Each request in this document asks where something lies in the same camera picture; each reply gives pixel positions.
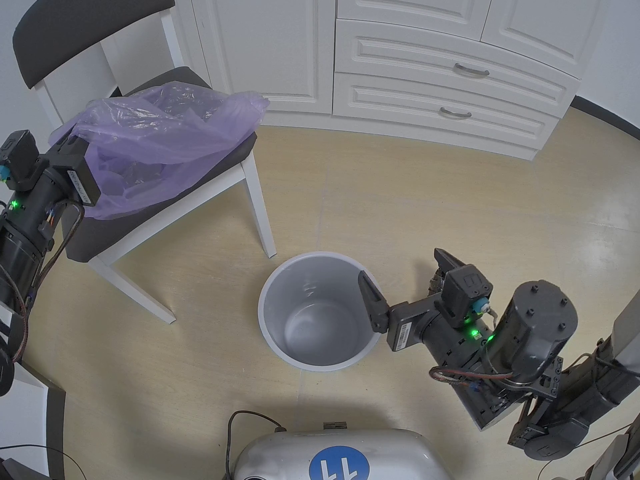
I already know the purple plastic bag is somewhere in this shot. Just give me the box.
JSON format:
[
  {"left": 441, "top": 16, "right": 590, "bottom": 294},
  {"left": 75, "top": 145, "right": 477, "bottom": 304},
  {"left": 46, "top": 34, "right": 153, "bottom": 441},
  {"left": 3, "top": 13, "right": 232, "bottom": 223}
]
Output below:
[{"left": 48, "top": 81, "right": 271, "bottom": 220}]

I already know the black cable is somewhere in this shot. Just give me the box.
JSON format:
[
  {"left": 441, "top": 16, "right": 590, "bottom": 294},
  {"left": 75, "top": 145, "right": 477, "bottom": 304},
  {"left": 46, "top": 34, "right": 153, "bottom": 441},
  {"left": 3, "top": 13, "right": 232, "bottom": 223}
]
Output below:
[
  {"left": 0, "top": 444, "right": 83, "bottom": 480},
  {"left": 537, "top": 429, "right": 632, "bottom": 480},
  {"left": 226, "top": 410, "right": 287, "bottom": 476}
]

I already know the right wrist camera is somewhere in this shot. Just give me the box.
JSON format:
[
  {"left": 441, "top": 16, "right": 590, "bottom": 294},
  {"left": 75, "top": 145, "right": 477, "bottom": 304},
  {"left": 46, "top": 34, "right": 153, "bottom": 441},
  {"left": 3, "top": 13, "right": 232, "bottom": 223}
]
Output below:
[{"left": 441, "top": 264, "right": 495, "bottom": 329}]

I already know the white chair dark grey seat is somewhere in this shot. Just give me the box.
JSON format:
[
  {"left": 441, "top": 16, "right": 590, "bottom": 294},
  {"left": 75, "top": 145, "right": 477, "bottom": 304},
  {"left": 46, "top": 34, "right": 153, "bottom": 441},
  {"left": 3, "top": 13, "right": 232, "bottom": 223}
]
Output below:
[{"left": 12, "top": 0, "right": 278, "bottom": 325}]

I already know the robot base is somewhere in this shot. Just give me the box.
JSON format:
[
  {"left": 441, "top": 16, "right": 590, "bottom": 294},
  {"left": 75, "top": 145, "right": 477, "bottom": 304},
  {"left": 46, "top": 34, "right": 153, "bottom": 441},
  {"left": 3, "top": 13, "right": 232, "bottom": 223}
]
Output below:
[{"left": 227, "top": 420, "right": 451, "bottom": 480}]

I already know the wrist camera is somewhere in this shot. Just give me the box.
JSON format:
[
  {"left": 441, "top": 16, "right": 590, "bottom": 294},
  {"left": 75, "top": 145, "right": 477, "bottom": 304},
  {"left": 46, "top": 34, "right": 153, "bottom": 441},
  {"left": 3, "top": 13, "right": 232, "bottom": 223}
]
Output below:
[
  {"left": 0, "top": 129, "right": 40, "bottom": 191},
  {"left": 441, "top": 264, "right": 495, "bottom": 329}
]

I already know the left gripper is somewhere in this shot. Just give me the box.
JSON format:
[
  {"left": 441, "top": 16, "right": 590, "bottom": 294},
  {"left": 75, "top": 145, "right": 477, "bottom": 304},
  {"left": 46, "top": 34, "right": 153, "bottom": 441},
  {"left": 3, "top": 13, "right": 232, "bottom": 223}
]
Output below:
[{"left": 7, "top": 135, "right": 99, "bottom": 229}]

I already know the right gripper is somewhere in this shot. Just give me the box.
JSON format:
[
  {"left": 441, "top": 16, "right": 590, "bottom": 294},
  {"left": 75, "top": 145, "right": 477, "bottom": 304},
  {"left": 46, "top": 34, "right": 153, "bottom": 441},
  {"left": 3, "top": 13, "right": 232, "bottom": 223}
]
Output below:
[{"left": 357, "top": 247, "right": 493, "bottom": 369}]

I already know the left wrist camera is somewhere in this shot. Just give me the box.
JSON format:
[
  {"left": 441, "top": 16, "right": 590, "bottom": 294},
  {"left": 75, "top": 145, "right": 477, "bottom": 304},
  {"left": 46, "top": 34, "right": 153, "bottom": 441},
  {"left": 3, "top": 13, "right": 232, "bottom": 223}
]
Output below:
[{"left": 0, "top": 129, "right": 40, "bottom": 191}]

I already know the white trash bin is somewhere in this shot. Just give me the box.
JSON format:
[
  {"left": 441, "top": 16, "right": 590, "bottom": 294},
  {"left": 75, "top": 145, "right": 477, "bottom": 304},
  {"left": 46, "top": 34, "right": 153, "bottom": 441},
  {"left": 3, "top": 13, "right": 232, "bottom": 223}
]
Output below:
[{"left": 257, "top": 251, "right": 388, "bottom": 373}]

